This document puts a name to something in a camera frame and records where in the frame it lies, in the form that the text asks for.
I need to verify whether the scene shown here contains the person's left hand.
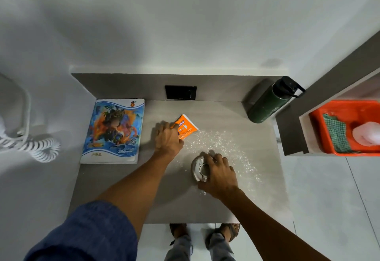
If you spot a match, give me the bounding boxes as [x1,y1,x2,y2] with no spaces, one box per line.
[153,121,185,159]

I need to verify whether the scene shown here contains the person's right hand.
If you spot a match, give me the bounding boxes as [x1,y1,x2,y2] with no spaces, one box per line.
[198,152,240,200]

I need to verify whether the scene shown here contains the orange sachet packet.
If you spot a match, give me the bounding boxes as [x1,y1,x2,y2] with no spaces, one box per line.
[171,114,199,141]

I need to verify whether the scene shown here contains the round steel lid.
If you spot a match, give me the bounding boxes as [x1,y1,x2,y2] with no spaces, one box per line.
[191,154,213,183]

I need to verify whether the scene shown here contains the person's left forearm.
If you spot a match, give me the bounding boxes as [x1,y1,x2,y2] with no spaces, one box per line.
[94,150,176,234]

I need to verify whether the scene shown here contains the person's right forearm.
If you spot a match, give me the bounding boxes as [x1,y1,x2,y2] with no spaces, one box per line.
[219,188,354,261]

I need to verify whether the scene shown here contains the spilled white powder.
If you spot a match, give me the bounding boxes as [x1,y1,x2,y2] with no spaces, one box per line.
[175,129,263,196]

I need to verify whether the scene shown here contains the colourful illustrated notebook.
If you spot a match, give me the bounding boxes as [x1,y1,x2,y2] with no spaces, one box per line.
[80,98,145,164]

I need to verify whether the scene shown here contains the person's right sandal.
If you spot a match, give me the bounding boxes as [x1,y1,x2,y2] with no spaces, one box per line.
[211,224,241,243]

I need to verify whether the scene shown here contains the person's sandal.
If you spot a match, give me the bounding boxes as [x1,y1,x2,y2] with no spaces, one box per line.
[169,224,188,246]
[211,224,241,243]

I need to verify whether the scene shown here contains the person's left sandal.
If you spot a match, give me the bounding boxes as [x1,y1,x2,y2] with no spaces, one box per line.
[169,224,188,246]

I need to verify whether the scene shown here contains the dark green water bottle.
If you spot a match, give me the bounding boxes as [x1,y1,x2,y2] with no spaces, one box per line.
[247,76,306,124]

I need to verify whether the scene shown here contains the person's grey trousers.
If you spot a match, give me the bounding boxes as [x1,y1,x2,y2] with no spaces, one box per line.
[164,233,236,261]

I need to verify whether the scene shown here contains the green checked scrub cloth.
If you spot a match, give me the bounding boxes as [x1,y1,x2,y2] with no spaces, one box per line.
[322,113,362,154]

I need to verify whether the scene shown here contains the grey wooden shelf unit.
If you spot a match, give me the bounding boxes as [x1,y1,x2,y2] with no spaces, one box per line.
[275,30,380,157]

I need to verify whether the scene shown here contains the orange plastic basket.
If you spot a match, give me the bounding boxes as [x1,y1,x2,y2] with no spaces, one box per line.
[309,100,380,156]

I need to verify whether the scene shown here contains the person's blue sleeve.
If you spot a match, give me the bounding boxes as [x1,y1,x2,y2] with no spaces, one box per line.
[23,200,139,261]

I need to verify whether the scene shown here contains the white soap lump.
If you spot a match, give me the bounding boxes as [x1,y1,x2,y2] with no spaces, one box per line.
[352,121,380,147]

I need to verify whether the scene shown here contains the black wall socket panel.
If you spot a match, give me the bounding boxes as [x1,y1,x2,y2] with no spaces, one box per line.
[165,85,197,101]

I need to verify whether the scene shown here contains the white coiled cord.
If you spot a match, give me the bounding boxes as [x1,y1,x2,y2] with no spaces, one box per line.
[0,137,61,163]

